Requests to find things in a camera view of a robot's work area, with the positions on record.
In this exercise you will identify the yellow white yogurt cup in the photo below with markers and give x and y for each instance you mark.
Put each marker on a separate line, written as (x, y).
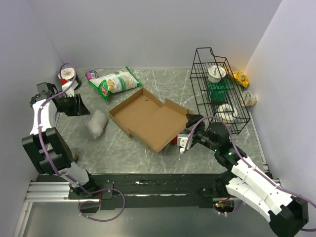
(248, 99)

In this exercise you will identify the white cup in rack front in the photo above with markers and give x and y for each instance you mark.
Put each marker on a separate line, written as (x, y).
(227, 114)

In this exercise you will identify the brown cardboard express box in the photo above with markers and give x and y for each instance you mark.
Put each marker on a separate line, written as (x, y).
(145, 117)

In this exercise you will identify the metal tin can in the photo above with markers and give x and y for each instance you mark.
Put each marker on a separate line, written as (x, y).
(75, 158)

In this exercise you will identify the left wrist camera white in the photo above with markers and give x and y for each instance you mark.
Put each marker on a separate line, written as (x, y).
(68, 87)

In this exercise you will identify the yellow chips bag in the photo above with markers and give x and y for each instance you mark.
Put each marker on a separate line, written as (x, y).
(239, 77)

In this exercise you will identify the aluminium rail frame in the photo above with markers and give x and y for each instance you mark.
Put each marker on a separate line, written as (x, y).
(60, 192)

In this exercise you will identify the green white chips bag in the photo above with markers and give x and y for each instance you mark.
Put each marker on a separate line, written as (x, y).
(116, 82)

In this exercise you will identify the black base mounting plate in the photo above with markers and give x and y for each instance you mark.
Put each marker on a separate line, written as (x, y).
(160, 190)

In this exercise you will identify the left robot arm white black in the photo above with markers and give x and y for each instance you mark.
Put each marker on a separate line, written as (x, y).
(47, 150)

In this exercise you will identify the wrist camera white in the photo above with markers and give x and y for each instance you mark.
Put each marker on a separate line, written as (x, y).
(68, 87)
(183, 142)

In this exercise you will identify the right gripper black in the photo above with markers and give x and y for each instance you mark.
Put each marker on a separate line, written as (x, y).
(193, 119)

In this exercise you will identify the black can white lid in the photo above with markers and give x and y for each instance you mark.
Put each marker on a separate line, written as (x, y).
(66, 77)

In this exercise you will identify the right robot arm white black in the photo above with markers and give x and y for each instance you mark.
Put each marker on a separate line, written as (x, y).
(286, 213)

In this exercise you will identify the white yogurt cup in rack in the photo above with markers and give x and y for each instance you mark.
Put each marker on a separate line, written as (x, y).
(216, 73)

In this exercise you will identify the purple small yogurt cup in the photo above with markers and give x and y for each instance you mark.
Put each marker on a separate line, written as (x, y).
(91, 74)

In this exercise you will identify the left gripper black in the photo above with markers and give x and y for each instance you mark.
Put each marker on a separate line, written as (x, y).
(78, 109)

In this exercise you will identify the green lidded container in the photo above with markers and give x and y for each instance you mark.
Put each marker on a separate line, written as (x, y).
(218, 91)

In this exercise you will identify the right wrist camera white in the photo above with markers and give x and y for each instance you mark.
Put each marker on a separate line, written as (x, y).
(183, 142)

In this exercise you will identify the black wire basket rack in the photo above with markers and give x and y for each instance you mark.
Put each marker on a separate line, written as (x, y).
(204, 58)

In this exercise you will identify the clear plastic package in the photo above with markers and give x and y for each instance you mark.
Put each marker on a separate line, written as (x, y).
(96, 124)

